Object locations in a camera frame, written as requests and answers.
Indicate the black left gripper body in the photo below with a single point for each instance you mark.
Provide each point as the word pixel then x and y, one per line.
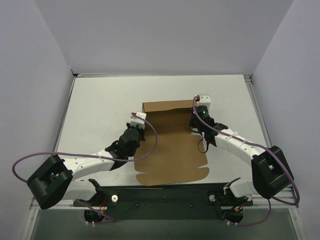
pixel 140 132

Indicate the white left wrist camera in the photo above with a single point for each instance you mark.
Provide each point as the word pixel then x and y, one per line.
pixel 137 119

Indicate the brown cardboard box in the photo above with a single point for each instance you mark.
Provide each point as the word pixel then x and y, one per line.
pixel 171 153

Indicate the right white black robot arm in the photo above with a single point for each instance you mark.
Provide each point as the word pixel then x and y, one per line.
pixel 269 168

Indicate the aluminium frame rail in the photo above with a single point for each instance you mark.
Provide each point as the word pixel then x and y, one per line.
pixel 288 196

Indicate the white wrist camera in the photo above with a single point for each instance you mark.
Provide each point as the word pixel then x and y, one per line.
pixel 137 119
pixel 203 100

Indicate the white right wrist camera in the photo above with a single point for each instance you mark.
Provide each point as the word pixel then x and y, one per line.
pixel 203 100

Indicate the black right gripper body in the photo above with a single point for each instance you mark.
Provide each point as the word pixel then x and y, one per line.
pixel 194 122

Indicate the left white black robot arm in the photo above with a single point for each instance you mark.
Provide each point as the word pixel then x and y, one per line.
pixel 60 178

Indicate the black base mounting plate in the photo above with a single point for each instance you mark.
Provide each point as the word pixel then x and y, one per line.
pixel 202 201

